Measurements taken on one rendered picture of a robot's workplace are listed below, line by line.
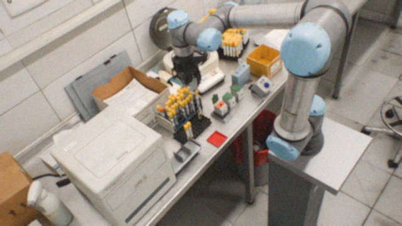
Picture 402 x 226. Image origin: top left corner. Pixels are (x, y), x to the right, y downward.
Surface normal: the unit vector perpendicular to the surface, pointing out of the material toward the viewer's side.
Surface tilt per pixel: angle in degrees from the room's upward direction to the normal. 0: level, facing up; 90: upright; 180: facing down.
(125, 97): 1
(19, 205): 89
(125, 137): 0
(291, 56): 83
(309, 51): 83
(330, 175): 1
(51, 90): 90
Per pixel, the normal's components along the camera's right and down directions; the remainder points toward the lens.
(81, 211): -0.12, -0.68
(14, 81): 0.75, 0.41
